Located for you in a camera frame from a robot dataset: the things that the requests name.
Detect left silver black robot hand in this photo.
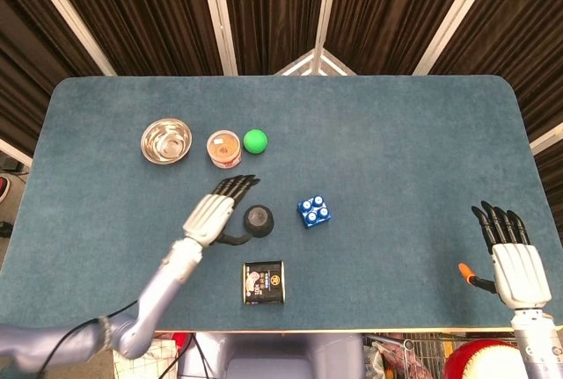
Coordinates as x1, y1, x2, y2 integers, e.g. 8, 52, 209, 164
181, 173, 261, 249

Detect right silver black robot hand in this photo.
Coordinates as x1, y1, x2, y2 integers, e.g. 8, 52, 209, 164
457, 200, 553, 310

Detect black cup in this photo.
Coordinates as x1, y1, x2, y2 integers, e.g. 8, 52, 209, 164
242, 203, 275, 239

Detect lavender robot base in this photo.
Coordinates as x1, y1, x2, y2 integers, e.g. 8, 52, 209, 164
178, 332, 366, 379

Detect clear jar with orange contents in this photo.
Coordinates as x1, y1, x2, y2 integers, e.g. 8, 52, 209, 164
206, 129, 244, 171

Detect black luncheon meat can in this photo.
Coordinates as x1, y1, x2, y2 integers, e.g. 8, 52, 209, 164
242, 260, 287, 306

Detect stainless steel bowl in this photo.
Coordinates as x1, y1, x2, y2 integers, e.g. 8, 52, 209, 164
140, 118, 194, 164

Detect green ball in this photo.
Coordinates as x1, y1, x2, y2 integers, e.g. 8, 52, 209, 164
243, 128, 269, 155

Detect red and white ball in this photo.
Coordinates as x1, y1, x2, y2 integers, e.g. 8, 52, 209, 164
442, 339, 536, 379

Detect blue building block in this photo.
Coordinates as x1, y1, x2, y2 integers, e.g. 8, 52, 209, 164
296, 194, 334, 231

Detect white checked bag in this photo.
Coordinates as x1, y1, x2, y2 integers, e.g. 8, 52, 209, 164
112, 338, 179, 379

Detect blue felt table mat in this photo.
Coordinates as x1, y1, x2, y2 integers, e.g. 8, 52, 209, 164
0, 74, 563, 334

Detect brown curtain folding screen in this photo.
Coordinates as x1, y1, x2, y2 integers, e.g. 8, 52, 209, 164
0, 0, 563, 204

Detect black cable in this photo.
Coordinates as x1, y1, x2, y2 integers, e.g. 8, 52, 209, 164
41, 299, 208, 379

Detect wire shopping cart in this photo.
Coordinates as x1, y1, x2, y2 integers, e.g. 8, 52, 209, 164
363, 332, 520, 379

